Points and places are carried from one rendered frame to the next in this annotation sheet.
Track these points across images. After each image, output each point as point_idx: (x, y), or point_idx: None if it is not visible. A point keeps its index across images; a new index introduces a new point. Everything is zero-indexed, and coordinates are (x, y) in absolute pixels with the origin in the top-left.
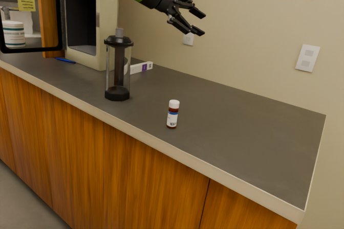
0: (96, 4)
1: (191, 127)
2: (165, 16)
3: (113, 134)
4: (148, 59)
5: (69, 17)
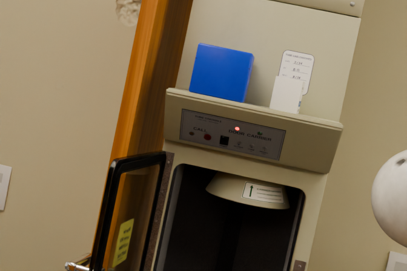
0: (298, 242)
1: None
2: (330, 227)
3: None
4: None
5: (160, 256)
